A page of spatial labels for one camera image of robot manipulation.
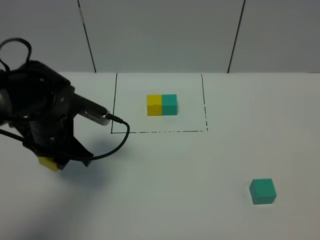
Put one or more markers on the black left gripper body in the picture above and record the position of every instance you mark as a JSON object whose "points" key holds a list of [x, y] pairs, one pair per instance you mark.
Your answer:
{"points": [[42, 107]]}

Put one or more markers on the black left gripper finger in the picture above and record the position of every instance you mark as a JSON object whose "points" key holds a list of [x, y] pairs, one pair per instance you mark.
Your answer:
{"points": [[61, 163], [86, 161]]}

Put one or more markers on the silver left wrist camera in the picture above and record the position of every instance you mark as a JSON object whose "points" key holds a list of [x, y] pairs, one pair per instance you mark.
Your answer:
{"points": [[91, 110]]}

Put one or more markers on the template teal cube block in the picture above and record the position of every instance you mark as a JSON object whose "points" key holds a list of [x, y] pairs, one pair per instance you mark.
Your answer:
{"points": [[169, 105]]}

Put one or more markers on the template yellow cube block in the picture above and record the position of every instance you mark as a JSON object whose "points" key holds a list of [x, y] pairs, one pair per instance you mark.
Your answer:
{"points": [[154, 105]]}

